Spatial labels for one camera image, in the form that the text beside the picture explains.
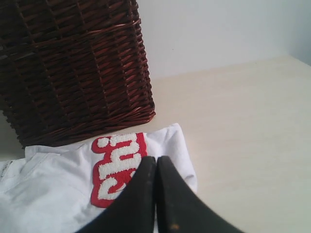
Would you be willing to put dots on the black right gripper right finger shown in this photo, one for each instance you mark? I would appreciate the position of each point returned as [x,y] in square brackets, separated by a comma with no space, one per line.
[178,209]

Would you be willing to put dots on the white t-shirt red lettering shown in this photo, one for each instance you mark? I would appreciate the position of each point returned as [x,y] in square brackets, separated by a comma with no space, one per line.
[61,189]

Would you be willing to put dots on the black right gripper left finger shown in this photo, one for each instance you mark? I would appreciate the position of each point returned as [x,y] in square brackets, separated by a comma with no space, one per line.
[133,211]

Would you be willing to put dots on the dark brown wicker basket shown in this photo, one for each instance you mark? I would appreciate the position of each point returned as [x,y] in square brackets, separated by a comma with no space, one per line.
[72,69]

